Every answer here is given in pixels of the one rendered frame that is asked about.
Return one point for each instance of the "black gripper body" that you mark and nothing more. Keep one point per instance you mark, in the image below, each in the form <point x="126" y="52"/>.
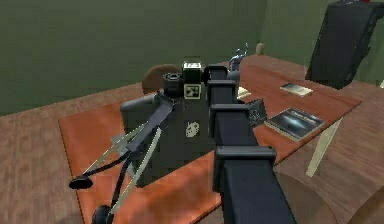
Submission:
<point x="172" y="84"/>

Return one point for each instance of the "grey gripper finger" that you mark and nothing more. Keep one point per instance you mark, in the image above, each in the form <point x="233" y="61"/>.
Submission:
<point x="80" y="183"/>
<point x="100" y="215"/>

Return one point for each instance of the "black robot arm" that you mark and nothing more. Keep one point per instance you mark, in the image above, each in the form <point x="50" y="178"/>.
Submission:
<point x="246" y="186"/>

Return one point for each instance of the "dark grey boxy machine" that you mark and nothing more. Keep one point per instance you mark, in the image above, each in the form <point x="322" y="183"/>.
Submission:
<point x="186" y="153"/>

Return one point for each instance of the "blue silver figurine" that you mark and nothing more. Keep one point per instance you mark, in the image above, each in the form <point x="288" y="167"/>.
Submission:
<point x="236" y="60"/>

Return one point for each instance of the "small cream flat item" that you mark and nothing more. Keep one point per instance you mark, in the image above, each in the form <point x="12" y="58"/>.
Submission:
<point x="243" y="92"/>

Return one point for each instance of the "orange wooden table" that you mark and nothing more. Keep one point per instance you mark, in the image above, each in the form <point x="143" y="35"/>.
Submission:
<point x="186" y="196"/>

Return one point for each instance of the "small black patterned card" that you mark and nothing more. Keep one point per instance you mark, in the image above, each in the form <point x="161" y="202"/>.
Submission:
<point x="257" y="113"/>

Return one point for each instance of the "small tan statuette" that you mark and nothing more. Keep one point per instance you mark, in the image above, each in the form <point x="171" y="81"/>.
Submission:
<point x="260" y="49"/>

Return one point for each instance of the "pale flat book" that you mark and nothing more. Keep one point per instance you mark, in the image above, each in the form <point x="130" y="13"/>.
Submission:
<point x="296" y="89"/>

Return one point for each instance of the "dark blue book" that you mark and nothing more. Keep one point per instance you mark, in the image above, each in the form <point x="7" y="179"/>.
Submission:
<point x="295" y="123"/>

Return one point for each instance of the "black armchair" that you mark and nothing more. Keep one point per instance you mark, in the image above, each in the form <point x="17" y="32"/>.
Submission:
<point x="340" y="43"/>

